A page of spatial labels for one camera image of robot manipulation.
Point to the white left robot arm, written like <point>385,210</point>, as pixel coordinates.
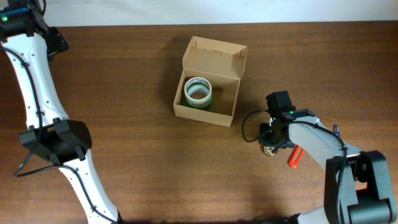
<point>29,44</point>

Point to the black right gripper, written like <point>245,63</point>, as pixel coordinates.
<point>265,140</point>

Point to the white masking tape roll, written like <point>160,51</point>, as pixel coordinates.
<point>197,88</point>

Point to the brown cardboard box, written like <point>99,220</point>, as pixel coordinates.
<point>223,65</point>

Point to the orange utility knife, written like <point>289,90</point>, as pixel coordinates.
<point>296,156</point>

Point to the blue pen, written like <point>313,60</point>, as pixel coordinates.
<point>336,131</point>

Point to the green tape roll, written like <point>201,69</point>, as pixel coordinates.
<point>201,104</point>

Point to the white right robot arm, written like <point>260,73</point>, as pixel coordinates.
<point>358,186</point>

